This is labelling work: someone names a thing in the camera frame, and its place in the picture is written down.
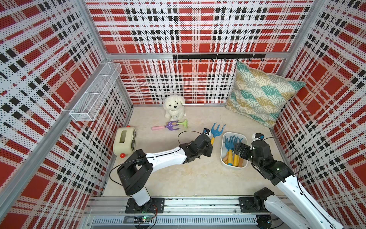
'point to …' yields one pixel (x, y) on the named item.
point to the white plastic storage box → (223, 149)
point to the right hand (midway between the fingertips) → (243, 147)
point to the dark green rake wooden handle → (225, 159)
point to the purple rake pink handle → (168, 125)
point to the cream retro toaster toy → (124, 140)
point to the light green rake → (185, 123)
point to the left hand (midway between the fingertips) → (212, 146)
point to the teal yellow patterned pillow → (259, 96)
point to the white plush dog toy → (174, 107)
